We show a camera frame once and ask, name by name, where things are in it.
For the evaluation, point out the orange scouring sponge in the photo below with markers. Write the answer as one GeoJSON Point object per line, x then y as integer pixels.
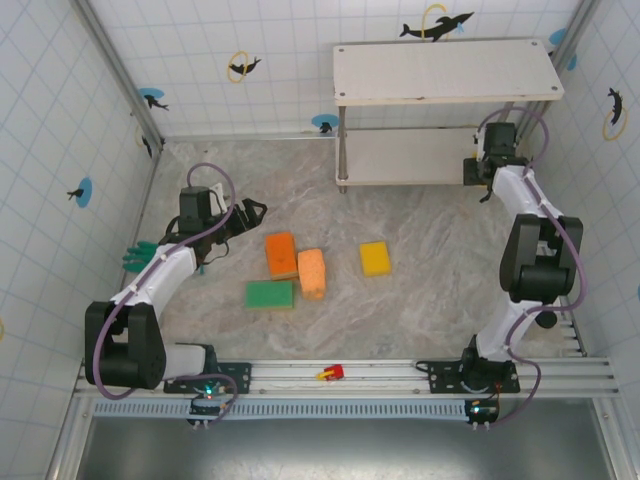
{"type": "Point", "coordinates": [280, 255]}

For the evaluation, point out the green scouring sponge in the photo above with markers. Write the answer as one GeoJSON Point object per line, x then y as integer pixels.
{"type": "Point", "coordinates": [267, 295]}

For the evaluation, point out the peach porous sponge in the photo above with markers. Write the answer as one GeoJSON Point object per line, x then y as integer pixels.
{"type": "Point", "coordinates": [312, 272]}

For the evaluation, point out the yellow foam sponge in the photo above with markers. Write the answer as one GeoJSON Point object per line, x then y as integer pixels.
{"type": "Point", "coordinates": [374, 257]}

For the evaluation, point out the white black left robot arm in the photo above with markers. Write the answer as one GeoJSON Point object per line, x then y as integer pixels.
{"type": "Point", "coordinates": [160, 270]}

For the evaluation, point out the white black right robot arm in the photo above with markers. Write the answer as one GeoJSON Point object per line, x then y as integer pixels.
{"type": "Point", "coordinates": [520, 195]}

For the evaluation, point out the white two-tier shelf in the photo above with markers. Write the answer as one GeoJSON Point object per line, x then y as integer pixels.
{"type": "Point", "coordinates": [440, 70]}

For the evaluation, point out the green rubber glove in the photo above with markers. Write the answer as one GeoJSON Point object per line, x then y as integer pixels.
{"type": "Point", "coordinates": [137, 257]}

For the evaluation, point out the blue circle fish sticker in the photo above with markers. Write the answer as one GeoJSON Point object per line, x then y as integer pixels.
{"type": "Point", "coordinates": [322, 120]}
{"type": "Point", "coordinates": [85, 192]}
{"type": "Point", "coordinates": [150, 95]}

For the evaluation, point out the black dolphin sticker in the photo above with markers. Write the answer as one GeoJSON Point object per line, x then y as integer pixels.
{"type": "Point", "coordinates": [411, 31]}

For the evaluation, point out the black round knob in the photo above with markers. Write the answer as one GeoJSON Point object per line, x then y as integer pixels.
{"type": "Point", "coordinates": [546, 320]}

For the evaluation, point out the small red yellow toy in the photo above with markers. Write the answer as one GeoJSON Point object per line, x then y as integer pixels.
{"type": "Point", "coordinates": [334, 372]}

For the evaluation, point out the controller board with LED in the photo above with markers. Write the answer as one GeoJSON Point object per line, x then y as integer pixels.
{"type": "Point", "coordinates": [207, 407]}
{"type": "Point", "coordinates": [482, 411]}

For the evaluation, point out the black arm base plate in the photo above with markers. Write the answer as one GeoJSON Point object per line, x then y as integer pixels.
{"type": "Point", "coordinates": [240, 375]}
{"type": "Point", "coordinates": [440, 375]}

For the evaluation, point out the long aluminium mounting rail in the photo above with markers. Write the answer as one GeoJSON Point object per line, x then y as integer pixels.
{"type": "Point", "coordinates": [380, 375]}

